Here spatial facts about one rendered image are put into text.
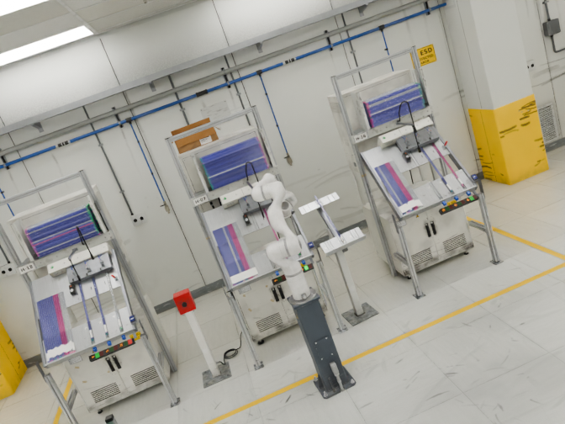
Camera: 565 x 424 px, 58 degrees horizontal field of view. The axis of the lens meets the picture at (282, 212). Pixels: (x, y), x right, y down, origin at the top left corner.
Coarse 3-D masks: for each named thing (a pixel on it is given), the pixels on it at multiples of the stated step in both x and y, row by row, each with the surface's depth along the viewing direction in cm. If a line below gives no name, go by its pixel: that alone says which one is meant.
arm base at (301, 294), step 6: (294, 276) 327; (300, 276) 328; (288, 282) 330; (294, 282) 328; (300, 282) 329; (306, 282) 333; (294, 288) 330; (300, 288) 329; (306, 288) 332; (294, 294) 332; (300, 294) 330; (306, 294) 332; (312, 294) 332; (294, 300) 334; (300, 300) 331; (306, 300) 328
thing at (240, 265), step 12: (228, 228) 410; (216, 240) 406; (228, 240) 405; (240, 240) 405; (228, 252) 401; (240, 252) 400; (228, 264) 396; (240, 264) 395; (252, 264) 395; (240, 276) 391; (252, 276) 390
